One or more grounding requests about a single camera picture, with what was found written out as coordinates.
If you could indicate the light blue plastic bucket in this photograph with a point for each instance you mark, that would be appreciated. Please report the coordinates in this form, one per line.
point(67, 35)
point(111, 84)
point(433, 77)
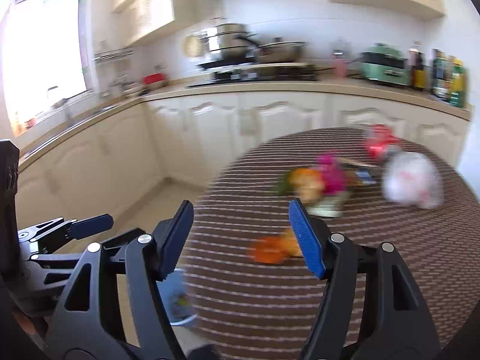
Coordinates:
point(176, 302)

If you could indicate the black gas stove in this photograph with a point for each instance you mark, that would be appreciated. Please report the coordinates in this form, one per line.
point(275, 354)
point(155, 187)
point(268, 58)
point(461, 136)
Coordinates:
point(258, 72)

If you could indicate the green electric cooker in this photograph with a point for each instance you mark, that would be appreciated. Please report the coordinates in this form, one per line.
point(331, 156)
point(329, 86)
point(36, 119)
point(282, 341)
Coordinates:
point(385, 64)

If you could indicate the orange peel piece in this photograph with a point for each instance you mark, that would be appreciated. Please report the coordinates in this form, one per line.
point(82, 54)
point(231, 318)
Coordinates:
point(275, 250)

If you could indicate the white plastic bag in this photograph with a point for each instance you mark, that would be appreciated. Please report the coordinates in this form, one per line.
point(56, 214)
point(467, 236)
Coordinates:
point(412, 179)

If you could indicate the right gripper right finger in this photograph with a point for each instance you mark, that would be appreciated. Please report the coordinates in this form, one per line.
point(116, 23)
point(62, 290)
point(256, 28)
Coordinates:
point(371, 308)

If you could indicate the red container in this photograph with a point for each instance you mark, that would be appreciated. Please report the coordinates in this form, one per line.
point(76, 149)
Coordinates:
point(154, 81)

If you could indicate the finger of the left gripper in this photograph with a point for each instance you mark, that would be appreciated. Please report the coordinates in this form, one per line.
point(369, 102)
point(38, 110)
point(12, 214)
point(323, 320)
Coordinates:
point(47, 237)

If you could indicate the pink utensil holder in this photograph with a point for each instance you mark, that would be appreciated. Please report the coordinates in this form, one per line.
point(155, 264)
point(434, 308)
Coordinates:
point(339, 63)

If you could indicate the round cream strainer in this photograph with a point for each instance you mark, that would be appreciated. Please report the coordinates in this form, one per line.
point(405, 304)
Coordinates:
point(192, 47)

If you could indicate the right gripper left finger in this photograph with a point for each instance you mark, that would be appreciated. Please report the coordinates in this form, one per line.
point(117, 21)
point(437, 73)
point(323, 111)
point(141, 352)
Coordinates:
point(111, 306)

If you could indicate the green yellow oil bottle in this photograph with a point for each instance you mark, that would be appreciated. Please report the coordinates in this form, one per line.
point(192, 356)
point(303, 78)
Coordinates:
point(457, 83)

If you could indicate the window with grey frame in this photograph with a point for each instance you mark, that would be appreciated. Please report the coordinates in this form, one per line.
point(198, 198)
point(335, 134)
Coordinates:
point(44, 58)

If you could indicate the stainless steamer pot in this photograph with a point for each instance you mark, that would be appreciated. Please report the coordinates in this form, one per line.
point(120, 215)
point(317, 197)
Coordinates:
point(225, 41)

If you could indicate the dark soy sauce bottle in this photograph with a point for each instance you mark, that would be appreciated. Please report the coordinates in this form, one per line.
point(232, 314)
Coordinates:
point(417, 67)

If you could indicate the red soda can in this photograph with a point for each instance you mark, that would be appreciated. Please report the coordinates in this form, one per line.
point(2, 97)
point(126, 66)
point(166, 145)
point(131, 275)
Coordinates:
point(380, 143)

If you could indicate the brown polka dot tablecloth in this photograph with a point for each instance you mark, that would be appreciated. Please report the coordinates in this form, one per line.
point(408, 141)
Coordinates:
point(269, 279)

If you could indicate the steel wok with lid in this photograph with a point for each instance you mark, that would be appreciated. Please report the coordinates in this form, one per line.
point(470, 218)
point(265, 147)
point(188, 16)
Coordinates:
point(275, 52)

